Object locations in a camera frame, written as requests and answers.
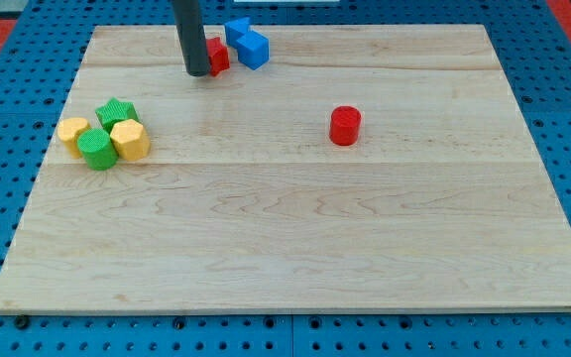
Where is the blue cube block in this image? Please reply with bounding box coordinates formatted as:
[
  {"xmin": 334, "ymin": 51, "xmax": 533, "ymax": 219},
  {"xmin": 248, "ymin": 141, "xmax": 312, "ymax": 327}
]
[{"xmin": 237, "ymin": 31, "xmax": 270, "ymax": 70}]

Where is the wooden board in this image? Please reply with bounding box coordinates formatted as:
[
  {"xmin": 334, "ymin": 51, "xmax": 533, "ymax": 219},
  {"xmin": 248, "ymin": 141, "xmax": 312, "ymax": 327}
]
[{"xmin": 0, "ymin": 25, "xmax": 571, "ymax": 315}]

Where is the red cylinder block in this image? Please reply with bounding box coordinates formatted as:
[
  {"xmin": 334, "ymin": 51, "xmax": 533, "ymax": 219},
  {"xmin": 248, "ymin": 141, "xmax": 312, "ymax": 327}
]
[{"xmin": 329, "ymin": 105, "xmax": 362, "ymax": 146}]

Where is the red star block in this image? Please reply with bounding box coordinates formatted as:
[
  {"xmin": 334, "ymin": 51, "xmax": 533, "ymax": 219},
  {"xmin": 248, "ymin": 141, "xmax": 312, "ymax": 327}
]
[{"xmin": 206, "ymin": 37, "xmax": 230, "ymax": 76}]

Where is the blue triangular block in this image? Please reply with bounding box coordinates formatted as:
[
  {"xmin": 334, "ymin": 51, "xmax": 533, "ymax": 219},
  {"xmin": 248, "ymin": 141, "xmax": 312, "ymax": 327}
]
[{"xmin": 224, "ymin": 17, "xmax": 251, "ymax": 49}]

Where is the yellow hexagon block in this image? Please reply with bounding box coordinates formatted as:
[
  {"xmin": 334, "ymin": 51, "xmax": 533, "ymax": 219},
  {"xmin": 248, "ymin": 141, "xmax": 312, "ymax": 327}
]
[{"xmin": 110, "ymin": 119, "xmax": 151, "ymax": 162}]

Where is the green star block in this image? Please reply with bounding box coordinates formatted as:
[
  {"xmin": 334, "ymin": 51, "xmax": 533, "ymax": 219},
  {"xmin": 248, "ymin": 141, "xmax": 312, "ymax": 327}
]
[{"xmin": 95, "ymin": 98, "xmax": 140, "ymax": 133}]

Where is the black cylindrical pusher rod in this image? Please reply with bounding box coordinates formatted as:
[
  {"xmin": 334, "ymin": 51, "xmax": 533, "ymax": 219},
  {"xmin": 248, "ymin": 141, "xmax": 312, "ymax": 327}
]
[{"xmin": 171, "ymin": 0, "xmax": 211, "ymax": 77}]

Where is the green cylinder block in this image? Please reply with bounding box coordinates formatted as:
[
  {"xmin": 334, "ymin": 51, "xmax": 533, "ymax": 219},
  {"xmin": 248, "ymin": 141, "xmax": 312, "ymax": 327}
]
[{"xmin": 77, "ymin": 128, "xmax": 118, "ymax": 171}]

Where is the yellow rounded block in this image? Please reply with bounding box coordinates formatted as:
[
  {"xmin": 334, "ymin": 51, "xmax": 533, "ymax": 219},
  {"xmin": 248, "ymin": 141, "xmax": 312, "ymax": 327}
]
[{"xmin": 57, "ymin": 117, "xmax": 91, "ymax": 159}]

